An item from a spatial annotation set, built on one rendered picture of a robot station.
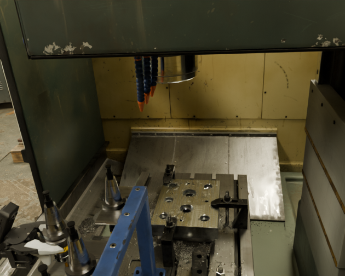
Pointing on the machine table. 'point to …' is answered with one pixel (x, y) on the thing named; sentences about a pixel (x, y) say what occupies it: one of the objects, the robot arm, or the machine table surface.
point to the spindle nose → (176, 68)
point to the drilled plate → (196, 205)
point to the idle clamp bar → (196, 270)
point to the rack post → (146, 245)
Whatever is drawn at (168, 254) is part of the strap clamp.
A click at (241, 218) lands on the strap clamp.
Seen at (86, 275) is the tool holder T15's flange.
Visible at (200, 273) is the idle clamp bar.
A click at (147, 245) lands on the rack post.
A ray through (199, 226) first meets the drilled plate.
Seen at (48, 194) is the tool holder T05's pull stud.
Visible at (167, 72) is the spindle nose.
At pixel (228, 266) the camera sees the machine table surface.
